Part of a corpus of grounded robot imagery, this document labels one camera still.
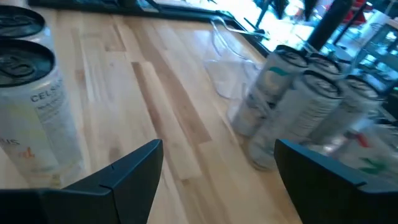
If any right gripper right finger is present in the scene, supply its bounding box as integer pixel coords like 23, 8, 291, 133
274, 139, 398, 224

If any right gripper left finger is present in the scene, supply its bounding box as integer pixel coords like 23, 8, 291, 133
0, 139, 164, 224

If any Celsius Peach Vibe can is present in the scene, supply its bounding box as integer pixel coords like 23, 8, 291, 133
310, 123, 398, 187

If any Celsius Arctic Vibe can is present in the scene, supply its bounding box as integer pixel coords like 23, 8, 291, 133
231, 44, 309, 138
307, 74, 385, 146
306, 52, 346, 78
248, 70, 345, 171

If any Celsius Tropical Vibe can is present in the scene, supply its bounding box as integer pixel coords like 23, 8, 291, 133
0, 4, 54, 44
0, 39, 83, 189

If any clear plastic bin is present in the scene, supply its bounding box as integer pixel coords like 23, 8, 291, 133
203, 17, 270, 100
225, 46, 389, 172

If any storage bin rack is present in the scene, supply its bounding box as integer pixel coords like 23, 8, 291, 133
351, 9, 398, 94

